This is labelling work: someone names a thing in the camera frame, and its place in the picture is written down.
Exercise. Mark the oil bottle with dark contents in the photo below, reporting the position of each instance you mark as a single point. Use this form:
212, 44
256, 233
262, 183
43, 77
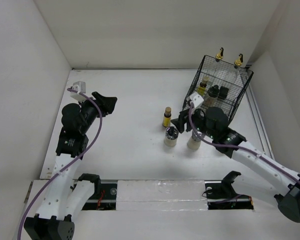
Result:
230, 78

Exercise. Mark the clear oil bottle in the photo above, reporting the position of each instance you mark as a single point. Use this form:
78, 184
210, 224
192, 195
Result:
214, 66

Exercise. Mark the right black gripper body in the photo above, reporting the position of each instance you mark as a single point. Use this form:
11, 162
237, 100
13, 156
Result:
199, 120

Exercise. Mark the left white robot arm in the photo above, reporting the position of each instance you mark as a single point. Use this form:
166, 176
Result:
52, 212

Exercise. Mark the white powder jar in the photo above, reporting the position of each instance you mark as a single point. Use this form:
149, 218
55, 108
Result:
194, 141
171, 136

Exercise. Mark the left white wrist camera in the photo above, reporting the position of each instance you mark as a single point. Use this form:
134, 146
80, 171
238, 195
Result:
76, 90

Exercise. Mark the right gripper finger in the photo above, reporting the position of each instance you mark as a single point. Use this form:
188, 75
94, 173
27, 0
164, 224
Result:
179, 123
183, 115

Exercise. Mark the brown spice jar black lid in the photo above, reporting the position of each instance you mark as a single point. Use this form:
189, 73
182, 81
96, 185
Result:
211, 95

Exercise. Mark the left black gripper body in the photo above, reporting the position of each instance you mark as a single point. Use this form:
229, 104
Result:
91, 110

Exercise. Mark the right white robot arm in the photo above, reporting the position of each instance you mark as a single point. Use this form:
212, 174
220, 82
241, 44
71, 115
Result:
214, 124

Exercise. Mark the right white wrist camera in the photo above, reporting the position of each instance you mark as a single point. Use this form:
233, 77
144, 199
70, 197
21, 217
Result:
196, 99

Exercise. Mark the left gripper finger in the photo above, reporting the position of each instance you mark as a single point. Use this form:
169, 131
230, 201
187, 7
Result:
99, 97
109, 104

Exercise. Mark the black wire basket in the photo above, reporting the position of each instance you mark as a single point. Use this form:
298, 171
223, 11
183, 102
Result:
231, 104

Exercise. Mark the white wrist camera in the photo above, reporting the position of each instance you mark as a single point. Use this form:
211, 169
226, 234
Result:
196, 99
76, 90

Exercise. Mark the metal mounting rail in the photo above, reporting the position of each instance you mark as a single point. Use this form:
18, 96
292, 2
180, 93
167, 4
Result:
165, 196

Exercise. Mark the yellow label brown bottle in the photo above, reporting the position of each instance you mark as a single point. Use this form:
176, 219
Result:
201, 90
166, 122

